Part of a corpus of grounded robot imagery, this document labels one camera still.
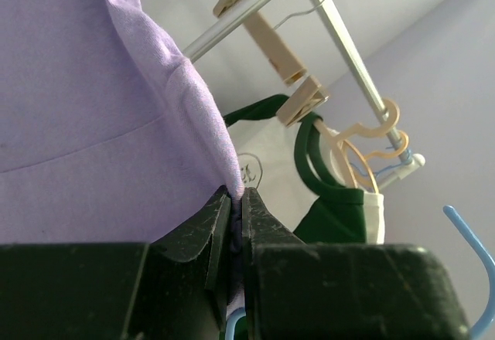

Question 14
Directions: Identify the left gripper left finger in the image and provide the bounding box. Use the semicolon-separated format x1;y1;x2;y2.
148;186;231;332

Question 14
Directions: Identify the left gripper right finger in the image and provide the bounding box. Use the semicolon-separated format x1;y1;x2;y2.
241;188;304;339

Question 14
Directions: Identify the purple t shirt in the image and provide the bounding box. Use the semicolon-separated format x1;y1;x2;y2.
1;0;244;311

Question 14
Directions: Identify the blue wire hanger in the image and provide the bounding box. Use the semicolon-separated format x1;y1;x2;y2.
225;206;494;339
350;146;412;179

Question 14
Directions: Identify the cream printed t shirt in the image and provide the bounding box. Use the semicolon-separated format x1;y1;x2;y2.
228;117;317;232

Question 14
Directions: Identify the dark green t shirt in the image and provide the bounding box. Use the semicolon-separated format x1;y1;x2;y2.
224;94;367;243

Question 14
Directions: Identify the wooden hanger right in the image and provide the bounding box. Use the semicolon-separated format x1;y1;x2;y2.
340;129;410;194

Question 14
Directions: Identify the wooden hanger left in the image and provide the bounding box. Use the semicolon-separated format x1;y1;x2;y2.
313;99;400;148

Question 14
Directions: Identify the wooden clip hanger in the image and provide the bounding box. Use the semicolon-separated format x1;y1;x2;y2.
212;0;332;128

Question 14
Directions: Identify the white tank top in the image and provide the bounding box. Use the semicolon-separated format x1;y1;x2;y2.
324;149;385;244

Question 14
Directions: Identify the white clothes rack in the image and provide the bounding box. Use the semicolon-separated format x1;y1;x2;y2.
181;0;426;191

